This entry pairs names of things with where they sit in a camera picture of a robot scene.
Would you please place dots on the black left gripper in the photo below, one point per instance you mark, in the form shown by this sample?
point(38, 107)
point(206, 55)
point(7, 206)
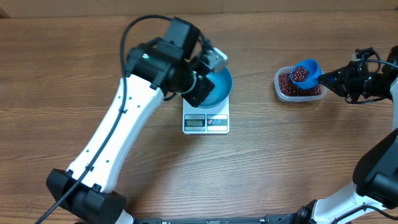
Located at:
point(206, 87)

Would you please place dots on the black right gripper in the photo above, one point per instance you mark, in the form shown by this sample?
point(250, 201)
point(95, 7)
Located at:
point(343, 78)

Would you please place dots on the blue plastic scoop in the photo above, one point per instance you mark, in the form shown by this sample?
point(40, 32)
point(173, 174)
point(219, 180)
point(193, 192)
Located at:
point(312, 67)

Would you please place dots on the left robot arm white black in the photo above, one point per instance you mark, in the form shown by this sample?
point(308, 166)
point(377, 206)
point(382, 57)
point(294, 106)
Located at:
point(152, 72)

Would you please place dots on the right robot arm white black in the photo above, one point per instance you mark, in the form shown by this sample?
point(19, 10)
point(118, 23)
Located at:
point(374, 184)

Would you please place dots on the teal metal bowl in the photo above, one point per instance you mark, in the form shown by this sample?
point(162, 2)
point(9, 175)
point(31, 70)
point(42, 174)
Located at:
point(223, 82)

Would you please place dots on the white digital kitchen scale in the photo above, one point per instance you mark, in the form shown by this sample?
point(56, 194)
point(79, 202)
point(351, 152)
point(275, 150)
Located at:
point(214, 120)

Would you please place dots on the red adzuki beans in container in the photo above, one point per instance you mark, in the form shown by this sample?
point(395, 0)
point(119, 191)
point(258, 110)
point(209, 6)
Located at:
point(289, 89)

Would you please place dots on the clear plastic food container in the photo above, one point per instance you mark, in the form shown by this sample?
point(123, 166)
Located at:
point(294, 99)

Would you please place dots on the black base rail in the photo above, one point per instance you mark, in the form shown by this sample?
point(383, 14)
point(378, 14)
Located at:
point(217, 220)

